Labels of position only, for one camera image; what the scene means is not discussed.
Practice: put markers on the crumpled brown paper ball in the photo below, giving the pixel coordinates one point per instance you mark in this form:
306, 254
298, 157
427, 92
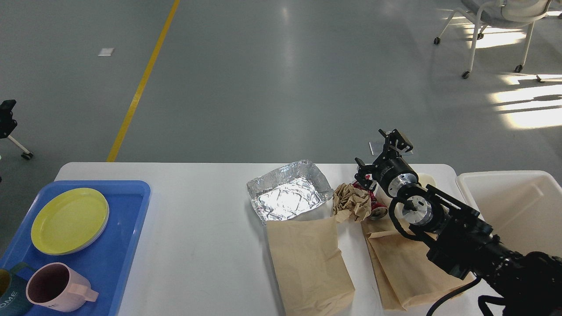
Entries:
351, 203

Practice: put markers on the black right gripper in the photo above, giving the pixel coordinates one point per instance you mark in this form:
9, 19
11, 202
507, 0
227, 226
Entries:
390, 171

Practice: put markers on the pink mug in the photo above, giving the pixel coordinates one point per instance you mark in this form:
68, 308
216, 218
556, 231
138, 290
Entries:
58, 287

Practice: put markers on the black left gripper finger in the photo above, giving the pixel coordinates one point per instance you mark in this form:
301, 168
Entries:
7, 123

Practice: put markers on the pale green plate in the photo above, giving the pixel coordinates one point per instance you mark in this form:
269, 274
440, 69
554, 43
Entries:
99, 237

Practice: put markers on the aluminium foil tray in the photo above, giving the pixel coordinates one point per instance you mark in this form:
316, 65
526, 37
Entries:
289, 191

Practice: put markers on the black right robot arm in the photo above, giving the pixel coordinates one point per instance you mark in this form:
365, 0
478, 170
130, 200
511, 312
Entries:
459, 241

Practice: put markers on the white paper cup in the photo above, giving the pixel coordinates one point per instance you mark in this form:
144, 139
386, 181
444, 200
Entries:
425, 180

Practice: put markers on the crushed red can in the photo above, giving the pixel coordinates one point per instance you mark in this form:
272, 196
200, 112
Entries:
378, 210

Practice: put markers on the yellow plastic plate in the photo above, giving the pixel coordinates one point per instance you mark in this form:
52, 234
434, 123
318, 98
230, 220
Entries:
78, 198

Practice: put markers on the blue plastic tray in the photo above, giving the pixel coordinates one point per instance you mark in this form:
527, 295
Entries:
105, 263

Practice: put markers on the white plastic bin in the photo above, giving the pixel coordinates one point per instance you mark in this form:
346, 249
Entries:
524, 207

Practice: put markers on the chair caster leg left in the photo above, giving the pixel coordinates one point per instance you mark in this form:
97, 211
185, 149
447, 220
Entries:
26, 154

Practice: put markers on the white office chair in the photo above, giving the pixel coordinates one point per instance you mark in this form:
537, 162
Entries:
503, 14

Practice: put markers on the teal mug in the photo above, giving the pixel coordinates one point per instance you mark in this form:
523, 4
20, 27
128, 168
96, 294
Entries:
13, 297

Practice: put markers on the brown paper bag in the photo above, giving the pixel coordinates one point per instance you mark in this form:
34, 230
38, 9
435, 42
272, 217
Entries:
405, 277
311, 274

